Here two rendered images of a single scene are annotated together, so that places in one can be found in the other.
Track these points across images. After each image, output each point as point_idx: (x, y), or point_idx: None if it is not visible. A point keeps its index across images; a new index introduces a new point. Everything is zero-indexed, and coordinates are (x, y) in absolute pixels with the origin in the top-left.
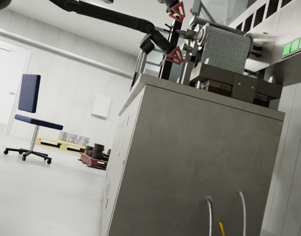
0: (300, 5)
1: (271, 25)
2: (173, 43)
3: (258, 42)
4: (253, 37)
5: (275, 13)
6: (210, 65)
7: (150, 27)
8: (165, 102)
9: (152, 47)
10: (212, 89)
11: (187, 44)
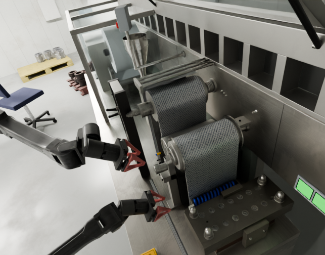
0: None
1: (265, 109)
2: (152, 213)
3: (242, 109)
4: (231, 88)
5: (270, 92)
6: (215, 243)
7: (116, 229)
8: None
9: (127, 218)
10: (221, 248)
11: (159, 168)
